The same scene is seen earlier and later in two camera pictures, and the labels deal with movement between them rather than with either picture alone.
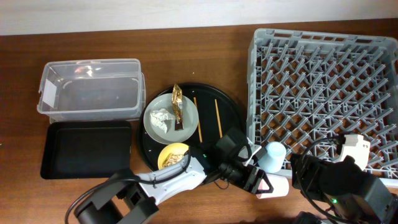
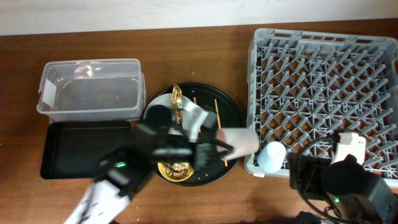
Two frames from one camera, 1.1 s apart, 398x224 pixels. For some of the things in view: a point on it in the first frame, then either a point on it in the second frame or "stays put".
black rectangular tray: (86, 149) stays put
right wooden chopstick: (218, 119) stays put
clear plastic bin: (92, 89) stays put
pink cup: (280, 183) -> (244, 140)
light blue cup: (273, 160) stays put
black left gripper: (247, 185) -> (211, 154)
